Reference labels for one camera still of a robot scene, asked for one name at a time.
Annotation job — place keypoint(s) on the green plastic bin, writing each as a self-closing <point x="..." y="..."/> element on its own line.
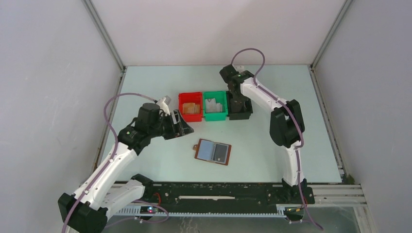
<point x="220" y="97"/>

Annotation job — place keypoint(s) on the dark card in holder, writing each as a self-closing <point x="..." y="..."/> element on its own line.
<point x="220" y="153"/>

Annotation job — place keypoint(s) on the brown leather card holder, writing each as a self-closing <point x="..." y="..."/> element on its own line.
<point x="204" y="151"/>

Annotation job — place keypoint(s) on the red plastic bin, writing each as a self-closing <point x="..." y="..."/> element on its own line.
<point x="196" y="97"/>

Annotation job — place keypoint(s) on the white cable duct strip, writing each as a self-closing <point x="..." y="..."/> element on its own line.
<point x="135" y="210"/>

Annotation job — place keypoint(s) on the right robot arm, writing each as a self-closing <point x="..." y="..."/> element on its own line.
<point x="286" y="123"/>

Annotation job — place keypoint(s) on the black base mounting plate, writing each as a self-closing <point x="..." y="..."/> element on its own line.
<point x="233" y="198"/>

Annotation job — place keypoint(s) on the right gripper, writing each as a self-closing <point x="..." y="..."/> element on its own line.
<point x="238" y="99"/>

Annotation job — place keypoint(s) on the orange cards in red bin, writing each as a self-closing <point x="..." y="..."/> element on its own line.
<point x="191" y="108"/>

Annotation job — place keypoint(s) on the black plastic bin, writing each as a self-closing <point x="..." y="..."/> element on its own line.
<point x="239" y="116"/>

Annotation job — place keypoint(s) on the white cards in green bin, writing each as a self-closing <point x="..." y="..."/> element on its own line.
<point x="212" y="106"/>

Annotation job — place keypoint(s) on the aluminium frame rails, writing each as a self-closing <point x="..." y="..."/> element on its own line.
<point x="344" y="194"/>

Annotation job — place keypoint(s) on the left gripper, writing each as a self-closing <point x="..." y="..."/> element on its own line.
<point x="180" y="128"/>

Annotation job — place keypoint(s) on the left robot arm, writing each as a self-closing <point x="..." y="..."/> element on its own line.
<point x="89" y="208"/>

